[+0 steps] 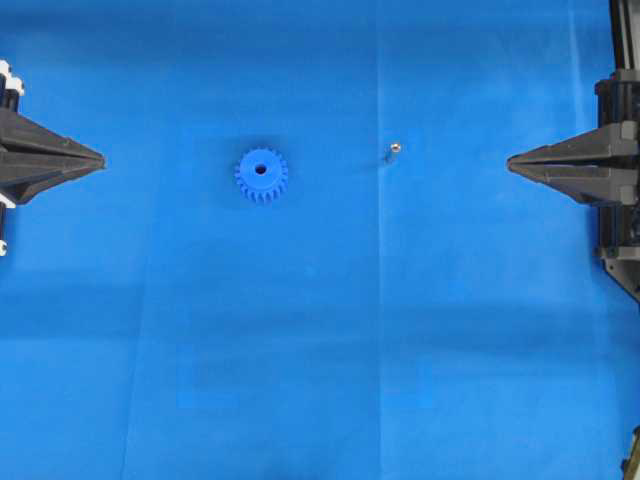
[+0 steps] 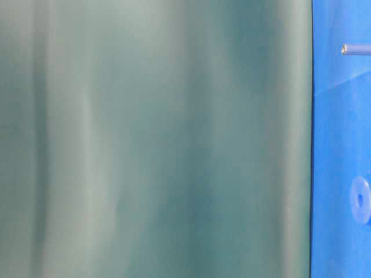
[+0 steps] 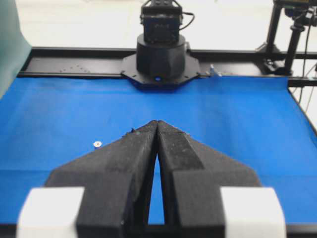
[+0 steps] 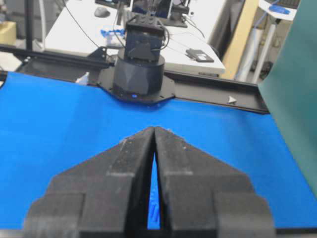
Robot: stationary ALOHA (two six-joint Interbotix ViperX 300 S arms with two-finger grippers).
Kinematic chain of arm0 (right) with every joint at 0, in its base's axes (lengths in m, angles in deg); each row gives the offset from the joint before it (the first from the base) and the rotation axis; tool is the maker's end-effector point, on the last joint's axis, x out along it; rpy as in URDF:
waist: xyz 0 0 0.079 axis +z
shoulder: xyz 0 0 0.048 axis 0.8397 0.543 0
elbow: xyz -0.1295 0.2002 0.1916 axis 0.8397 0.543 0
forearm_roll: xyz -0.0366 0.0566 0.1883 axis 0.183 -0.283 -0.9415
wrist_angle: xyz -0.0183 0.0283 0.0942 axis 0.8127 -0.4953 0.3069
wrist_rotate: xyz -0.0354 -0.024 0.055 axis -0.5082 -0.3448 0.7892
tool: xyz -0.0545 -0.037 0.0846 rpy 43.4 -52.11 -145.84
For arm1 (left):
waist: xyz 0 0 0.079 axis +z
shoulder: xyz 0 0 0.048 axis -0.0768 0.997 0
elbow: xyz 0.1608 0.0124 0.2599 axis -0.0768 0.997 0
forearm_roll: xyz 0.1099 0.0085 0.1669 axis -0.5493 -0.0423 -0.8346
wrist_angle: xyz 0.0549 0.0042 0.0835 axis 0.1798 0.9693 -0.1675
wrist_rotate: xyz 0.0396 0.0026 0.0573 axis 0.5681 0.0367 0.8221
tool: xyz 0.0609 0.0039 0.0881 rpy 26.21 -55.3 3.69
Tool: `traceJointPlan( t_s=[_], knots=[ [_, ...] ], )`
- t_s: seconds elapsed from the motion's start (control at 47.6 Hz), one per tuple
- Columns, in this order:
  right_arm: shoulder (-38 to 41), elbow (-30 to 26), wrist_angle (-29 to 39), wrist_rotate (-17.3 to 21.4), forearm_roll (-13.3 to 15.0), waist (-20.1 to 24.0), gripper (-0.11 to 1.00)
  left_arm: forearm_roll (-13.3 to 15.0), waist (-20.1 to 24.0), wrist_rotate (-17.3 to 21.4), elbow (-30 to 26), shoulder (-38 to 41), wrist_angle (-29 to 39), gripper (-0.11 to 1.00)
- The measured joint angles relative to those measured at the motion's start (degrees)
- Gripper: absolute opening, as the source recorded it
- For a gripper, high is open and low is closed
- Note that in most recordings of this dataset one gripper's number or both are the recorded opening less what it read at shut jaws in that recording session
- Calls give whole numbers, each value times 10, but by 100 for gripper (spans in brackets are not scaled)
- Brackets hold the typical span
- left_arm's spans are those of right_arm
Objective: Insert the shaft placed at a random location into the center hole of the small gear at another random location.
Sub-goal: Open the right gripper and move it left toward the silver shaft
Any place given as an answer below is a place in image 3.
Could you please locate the black aluminium frame rail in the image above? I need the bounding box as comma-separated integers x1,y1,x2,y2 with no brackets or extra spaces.
17,46,317,87

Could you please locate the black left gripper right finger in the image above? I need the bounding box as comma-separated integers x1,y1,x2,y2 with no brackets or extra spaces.
157,120,261,238

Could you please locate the blue table mat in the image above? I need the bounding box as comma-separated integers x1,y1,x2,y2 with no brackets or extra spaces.
0,77,317,224

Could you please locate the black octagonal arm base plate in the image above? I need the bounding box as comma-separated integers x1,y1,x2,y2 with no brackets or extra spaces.
121,54,201,87

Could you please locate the small silver metal shaft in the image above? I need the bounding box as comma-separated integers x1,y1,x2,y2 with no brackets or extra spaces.
93,141,102,149

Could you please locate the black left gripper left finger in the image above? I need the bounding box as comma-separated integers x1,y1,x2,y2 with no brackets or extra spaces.
45,120,158,238

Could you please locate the green cloth curtain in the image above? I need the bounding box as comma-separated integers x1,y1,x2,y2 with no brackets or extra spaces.
0,0,31,96

